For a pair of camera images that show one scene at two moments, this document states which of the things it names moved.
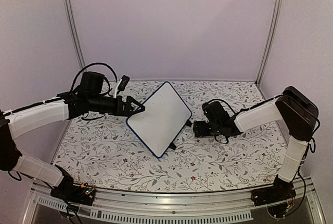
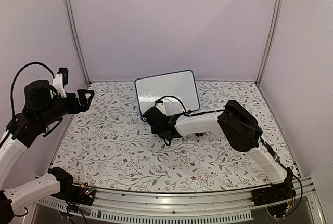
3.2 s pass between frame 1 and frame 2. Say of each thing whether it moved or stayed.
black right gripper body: moved
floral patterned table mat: stayed
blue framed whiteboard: moved
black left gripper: moved
